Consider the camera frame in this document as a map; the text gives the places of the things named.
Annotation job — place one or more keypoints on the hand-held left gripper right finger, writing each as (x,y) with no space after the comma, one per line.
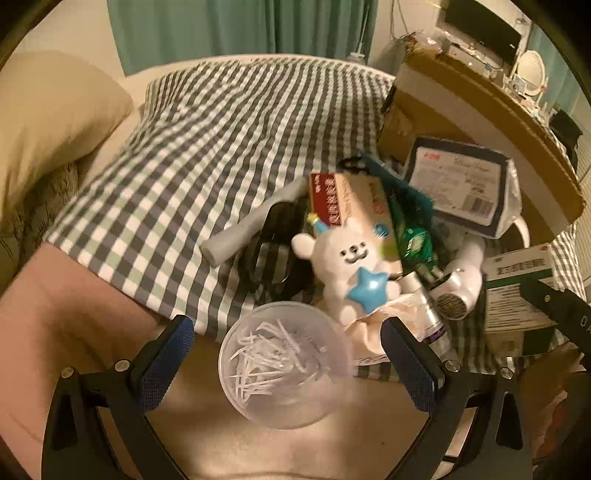
(407,365)

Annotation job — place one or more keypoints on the black chair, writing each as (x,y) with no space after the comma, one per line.
(565,129)

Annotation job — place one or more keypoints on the clear plastic cup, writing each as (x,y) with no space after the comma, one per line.
(286,397)

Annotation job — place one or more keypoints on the pile of white floss picks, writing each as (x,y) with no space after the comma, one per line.
(272,360)

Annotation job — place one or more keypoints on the patterned cushion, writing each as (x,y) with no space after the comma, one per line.
(41,207)

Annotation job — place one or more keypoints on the wide green curtain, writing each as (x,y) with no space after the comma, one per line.
(231,27)

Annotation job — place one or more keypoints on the cluttered white desk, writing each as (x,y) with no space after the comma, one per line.
(438,44)

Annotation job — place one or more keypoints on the beige pillow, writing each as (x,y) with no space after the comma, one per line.
(51,120)

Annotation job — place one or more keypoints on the bed with beige sheet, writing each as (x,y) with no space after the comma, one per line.
(92,323)

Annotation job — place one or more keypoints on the black sunglasses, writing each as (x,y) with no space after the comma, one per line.
(272,258)

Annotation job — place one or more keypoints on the narrow green curtain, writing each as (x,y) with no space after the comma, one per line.
(558,69)

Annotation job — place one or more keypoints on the silver cosmetic tube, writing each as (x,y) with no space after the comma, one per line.
(431,323)

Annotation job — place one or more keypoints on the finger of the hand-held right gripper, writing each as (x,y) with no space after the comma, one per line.
(540,295)

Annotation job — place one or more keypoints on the green and white medicine box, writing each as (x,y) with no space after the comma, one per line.
(512,277)

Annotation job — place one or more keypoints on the cardboard box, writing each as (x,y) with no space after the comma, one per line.
(508,129)

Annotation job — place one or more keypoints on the dark teal packet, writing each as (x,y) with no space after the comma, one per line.
(406,184)

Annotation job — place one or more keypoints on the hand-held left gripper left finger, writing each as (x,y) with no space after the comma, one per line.
(174,351)

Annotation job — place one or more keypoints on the green snack packet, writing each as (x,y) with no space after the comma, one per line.
(415,240)

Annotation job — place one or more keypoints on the white hair dryer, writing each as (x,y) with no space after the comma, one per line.
(461,277)

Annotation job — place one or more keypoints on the white foam roll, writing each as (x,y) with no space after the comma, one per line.
(240,230)

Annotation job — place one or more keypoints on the black television screen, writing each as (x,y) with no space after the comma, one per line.
(485,27)

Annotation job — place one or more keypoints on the white bear plush toy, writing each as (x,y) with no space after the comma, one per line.
(341,258)

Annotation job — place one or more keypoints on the red and beige box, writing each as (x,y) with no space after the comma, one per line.
(332,198)

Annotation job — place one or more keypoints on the white and navy tissue pack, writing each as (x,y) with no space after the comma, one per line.
(461,180)

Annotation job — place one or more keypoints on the pink cloth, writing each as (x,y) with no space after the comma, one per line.
(369,337)

